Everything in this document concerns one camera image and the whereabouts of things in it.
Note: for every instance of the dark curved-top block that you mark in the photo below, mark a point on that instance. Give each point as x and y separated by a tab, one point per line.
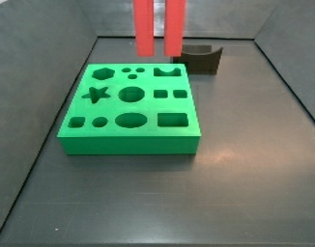
200	58

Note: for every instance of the green shape-sorter block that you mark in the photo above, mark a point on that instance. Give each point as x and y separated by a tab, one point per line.
132	109

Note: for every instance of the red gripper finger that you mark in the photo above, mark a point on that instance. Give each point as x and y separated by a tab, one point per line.
173	27
144	26

